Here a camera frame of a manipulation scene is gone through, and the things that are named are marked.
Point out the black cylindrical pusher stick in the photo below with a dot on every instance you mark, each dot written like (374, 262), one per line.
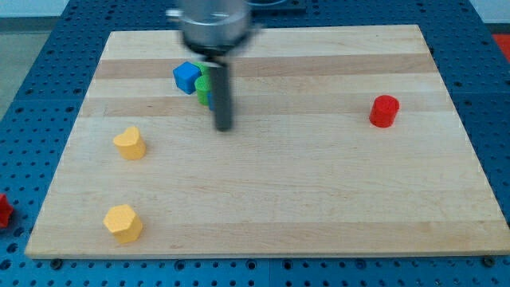
(221, 94)

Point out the blue cube block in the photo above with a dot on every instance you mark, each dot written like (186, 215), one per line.
(185, 76)

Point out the green block behind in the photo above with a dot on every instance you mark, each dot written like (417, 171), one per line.
(203, 68)

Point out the green cylinder block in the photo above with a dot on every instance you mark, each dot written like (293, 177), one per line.
(202, 88)

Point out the blue block behind stick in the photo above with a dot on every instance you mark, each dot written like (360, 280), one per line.
(210, 101)

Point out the yellow heart block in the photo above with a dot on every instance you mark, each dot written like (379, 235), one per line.
(130, 144)

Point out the wooden board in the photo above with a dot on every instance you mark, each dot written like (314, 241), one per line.
(303, 172)

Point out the red cylinder block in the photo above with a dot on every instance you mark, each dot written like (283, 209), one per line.
(384, 111)

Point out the yellow hexagon block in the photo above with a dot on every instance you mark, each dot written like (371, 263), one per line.
(123, 223)

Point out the red star block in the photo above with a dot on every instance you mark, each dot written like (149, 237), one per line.
(6, 211)

